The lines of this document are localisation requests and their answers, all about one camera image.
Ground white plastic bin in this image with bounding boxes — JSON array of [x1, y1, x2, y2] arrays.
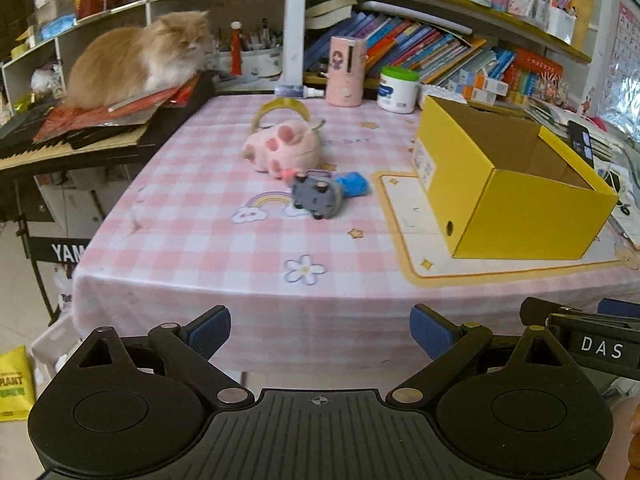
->
[[29, 314, 83, 383]]

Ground white cabinet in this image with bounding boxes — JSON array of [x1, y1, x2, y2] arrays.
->
[[39, 167, 148, 243]]

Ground white cubby shelf unit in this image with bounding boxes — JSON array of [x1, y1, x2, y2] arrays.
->
[[0, 0, 287, 108]]

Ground yellow-edged desk mat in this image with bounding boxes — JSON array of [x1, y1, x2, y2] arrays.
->
[[372, 170, 637, 288]]

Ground white pen holder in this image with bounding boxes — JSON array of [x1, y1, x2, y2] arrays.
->
[[214, 17, 284, 95]]

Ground pink plush toy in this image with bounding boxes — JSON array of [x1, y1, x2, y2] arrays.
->
[[242, 118, 326, 182]]

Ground red foil papers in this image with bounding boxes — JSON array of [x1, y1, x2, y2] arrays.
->
[[32, 85, 202, 143]]

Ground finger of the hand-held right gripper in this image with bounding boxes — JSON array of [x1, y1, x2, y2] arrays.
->
[[519, 297, 603, 328], [597, 298, 640, 319]]

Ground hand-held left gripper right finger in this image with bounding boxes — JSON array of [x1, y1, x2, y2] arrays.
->
[[386, 303, 569, 412]]

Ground pink humidifier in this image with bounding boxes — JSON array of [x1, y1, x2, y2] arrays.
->
[[325, 35, 369, 107]]

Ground person's right hand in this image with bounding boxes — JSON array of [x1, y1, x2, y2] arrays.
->
[[628, 402, 640, 458]]

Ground yellow plastic bag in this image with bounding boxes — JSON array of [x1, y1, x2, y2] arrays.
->
[[0, 345, 37, 422]]

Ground orange and white medicine boxes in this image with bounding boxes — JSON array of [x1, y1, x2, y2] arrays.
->
[[446, 69, 510, 105]]

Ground white pen cups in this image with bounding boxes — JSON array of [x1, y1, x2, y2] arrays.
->
[[509, 0, 579, 45]]

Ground black smartphone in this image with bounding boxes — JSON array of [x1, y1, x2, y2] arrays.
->
[[567, 120, 597, 170]]

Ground pink checked tablecloth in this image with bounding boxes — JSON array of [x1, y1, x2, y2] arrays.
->
[[72, 91, 640, 377]]

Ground white shelf post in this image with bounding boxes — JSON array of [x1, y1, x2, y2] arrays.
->
[[281, 0, 315, 97]]

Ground red book box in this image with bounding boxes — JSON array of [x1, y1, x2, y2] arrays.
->
[[506, 49, 565, 107]]

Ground blue cloth piece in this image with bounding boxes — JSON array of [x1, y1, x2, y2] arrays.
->
[[332, 171, 372, 200]]

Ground printed white plastic bag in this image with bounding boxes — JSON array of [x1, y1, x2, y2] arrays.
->
[[51, 264, 77, 313]]

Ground white jar green lid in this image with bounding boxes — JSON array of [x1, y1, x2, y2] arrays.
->
[[377, 65, 421, 115]]

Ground wooden bookshelf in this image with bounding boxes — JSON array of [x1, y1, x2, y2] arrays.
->
[[304, 0, 607, 111]]

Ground yellow tape roll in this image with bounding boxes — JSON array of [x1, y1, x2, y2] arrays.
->
[[250, 99, 312, 134]]

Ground orange and white cat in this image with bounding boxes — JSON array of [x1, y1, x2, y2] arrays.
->
[[65, 10, 213, 110]]

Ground white plastic packet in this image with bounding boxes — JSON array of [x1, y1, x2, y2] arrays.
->
[[417, 81, 471, 109]]

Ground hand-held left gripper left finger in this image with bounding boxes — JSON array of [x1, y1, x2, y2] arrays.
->
[[75, 304, 256, 411]]

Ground small spray bottle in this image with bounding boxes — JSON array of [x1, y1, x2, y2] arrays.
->
[[274, 85, 327, 99]]

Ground row of colourful books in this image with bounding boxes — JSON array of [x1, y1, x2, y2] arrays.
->
[[304, 10, 517, 87]]

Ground wall poster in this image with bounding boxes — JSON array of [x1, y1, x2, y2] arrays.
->
[[599, 2, 640, 137]]

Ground black keyboard stand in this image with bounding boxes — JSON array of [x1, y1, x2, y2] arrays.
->
[[14, 177, 93, 323]]

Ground black electronic keyboard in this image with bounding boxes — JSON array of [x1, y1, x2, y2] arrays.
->
[[0, 72, 217, 173]]

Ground thick paperback book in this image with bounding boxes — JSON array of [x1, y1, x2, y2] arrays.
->
[[305, 0, 359, 30]]

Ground yellow cardboard box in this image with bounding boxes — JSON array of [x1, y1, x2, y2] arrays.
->
[[411, 95, 621, 260]]

